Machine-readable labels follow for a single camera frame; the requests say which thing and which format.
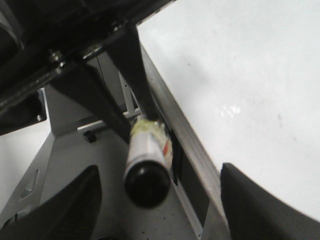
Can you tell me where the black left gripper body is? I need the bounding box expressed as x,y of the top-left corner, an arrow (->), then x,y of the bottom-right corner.
0,0 -> 169,135

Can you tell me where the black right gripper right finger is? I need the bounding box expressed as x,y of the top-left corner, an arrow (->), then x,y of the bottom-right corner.
220,163 -> 320,240

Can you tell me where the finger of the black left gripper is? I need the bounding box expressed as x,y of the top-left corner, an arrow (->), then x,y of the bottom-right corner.
51,64 -> 131,144
106,24 -> 160,121

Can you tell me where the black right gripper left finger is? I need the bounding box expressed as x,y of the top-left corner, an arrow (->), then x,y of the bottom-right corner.
0,165 -> 101,240

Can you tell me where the black whiteboard marker with tape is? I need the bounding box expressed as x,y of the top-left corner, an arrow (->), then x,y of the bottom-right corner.
124,115 -> 173,209

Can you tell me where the grey metal stand frame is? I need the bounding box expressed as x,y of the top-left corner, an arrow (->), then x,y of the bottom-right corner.
0,49 -> 203,240

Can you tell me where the white whiteboard with grey frame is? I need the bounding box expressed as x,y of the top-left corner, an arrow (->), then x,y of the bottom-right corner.
136,0 -> 320,240

